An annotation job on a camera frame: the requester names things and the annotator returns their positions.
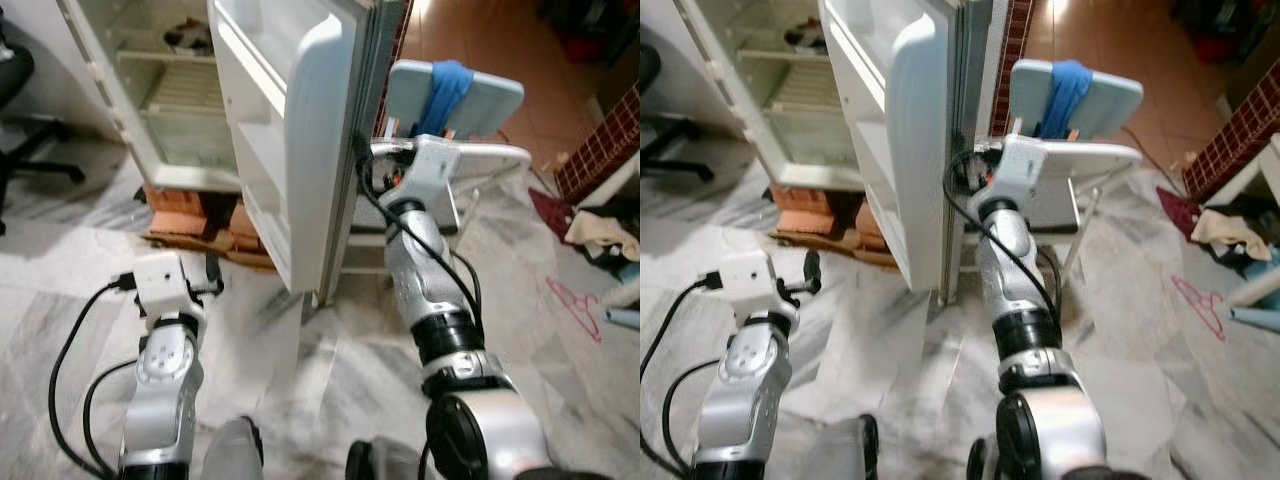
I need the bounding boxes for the orange brick fridge base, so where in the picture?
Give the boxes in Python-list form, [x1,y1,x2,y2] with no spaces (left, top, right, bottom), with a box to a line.
[763,183,903,273]
[138,183,283,273]

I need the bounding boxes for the grey fridge body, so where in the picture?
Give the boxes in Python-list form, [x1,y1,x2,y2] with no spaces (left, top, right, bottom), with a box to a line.
[672,0,986,196]
[55,0,386,196]

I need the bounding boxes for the blue cloth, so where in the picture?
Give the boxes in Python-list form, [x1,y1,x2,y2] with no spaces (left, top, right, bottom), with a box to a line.
[413,59,478,139]
[1038,59,1098,141]

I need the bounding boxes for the white folding chair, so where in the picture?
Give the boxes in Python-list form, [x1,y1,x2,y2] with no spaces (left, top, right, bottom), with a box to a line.
[340,58,534,276]
[985,58,1148,291]

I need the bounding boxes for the silver left robot leg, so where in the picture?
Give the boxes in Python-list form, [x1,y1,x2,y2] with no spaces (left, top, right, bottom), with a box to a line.
[798,411,883,480]
[200,414,267,480]

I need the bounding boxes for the silver robot leg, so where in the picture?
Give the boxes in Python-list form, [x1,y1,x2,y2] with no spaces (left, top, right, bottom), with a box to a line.
[964,438,1003,480]
[798,411,883,480]
[345,437,433,480]
[200,414,267,480]

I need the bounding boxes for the dark red cloth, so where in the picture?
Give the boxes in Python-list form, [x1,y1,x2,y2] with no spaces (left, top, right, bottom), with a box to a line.
[1156,184,1208,243]
[527,186,579,244]

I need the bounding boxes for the pale blue tube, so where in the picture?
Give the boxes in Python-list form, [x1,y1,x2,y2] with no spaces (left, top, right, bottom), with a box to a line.
[600,262,641,333]
[1226,268,1280,334]

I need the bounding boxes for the beige cloth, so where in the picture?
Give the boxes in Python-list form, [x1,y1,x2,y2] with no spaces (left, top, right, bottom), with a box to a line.
[1188,206,1273,265]
[563,208,641,264]

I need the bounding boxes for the pink clothes hanger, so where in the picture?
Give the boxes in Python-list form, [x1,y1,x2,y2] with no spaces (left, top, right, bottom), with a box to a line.
[1170,274,1231,343]
[544,276,607,346]

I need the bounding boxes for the silver right robot leg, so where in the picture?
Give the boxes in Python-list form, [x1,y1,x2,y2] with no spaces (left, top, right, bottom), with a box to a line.
[964,438,1003,480]
[345,437,433,480]

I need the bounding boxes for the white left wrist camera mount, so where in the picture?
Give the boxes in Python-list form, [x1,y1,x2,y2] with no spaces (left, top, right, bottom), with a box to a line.
[716,249,793,319]
[130,251,208,319]

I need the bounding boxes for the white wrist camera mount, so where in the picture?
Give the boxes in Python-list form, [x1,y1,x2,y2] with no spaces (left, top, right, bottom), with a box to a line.
[992,133,1053,209]
[130,251,208,319]
[716,249,793,319]
[398,133,463,209]

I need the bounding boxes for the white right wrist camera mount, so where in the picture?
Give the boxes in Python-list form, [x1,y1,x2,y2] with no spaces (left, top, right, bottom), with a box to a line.
[398,133,463,209]
[992,133,1053,209]

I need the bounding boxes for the long black left arm cable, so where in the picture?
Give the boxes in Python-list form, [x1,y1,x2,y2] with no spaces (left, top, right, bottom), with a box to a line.
[640,272,723,476]
[47,274,136,479]

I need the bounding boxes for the short black left arm cable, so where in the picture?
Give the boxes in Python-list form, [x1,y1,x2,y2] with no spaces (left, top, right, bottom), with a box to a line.
[663,358,726,471]
[82,358,141,471]

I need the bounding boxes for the red tiled low wall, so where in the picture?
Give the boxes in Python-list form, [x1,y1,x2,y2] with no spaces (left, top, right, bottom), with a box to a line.
[553,83,641,208]
[1182,83,1280,208]

